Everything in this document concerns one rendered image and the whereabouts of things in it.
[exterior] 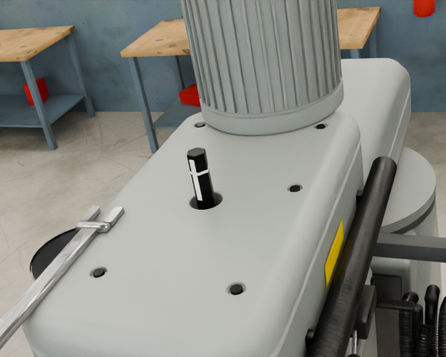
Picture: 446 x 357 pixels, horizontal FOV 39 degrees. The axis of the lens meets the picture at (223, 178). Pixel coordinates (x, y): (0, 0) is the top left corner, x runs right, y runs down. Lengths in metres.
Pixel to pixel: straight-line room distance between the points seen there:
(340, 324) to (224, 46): 0.35
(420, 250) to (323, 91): 0.33
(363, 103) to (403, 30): 3.83
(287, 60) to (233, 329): 0.37
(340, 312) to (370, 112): 0.57
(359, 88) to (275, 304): 0.76
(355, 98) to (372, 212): 0.45
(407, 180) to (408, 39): 3.74
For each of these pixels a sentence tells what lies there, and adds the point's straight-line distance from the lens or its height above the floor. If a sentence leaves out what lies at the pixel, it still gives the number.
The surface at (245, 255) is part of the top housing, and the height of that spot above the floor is 1.89.
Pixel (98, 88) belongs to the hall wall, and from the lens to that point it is 6.19.
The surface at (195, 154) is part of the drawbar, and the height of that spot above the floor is 1.95.
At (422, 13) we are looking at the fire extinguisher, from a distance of 4.81.
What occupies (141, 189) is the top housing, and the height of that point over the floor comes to 1.89.
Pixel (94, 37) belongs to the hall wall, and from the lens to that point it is 5.98.
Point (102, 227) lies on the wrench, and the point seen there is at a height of 1.90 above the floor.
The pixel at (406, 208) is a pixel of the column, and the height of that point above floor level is 1.56.
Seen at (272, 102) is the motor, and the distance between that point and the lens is 0.79.
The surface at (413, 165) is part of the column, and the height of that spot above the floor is 1.56.
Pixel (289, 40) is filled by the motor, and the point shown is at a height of 2.01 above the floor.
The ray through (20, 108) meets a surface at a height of 0.23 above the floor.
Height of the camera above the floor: 2.25
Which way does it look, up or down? 29 degrees down
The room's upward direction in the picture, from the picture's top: 11 degrees counter-clockwise
